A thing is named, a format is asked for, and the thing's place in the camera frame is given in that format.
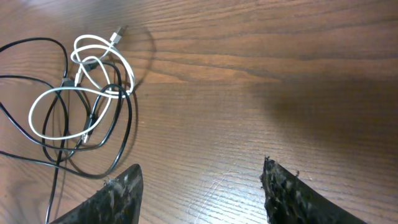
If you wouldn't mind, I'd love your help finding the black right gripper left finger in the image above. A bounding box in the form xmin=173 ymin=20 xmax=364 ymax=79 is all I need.
xmin=53 ymin=164 xmax=144 ymax=224

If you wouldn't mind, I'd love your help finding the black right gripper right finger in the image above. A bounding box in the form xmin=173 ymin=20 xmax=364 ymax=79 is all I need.
xmin=260 ymin=157 xmax=365 ymax=224

